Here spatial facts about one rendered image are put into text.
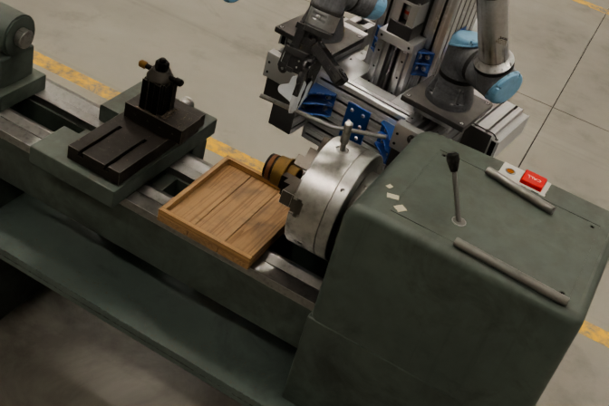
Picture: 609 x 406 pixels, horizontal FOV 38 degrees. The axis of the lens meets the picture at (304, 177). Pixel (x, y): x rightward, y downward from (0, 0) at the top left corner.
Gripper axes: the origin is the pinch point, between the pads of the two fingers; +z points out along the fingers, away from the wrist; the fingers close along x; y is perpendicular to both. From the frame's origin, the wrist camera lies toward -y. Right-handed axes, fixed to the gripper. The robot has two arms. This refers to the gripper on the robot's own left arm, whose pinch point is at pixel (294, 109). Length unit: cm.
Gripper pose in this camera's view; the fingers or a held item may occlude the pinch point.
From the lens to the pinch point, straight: 217.7
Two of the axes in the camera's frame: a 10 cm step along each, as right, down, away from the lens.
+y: -8.6, -4.4, 2.7
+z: -3.8, 8.9, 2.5
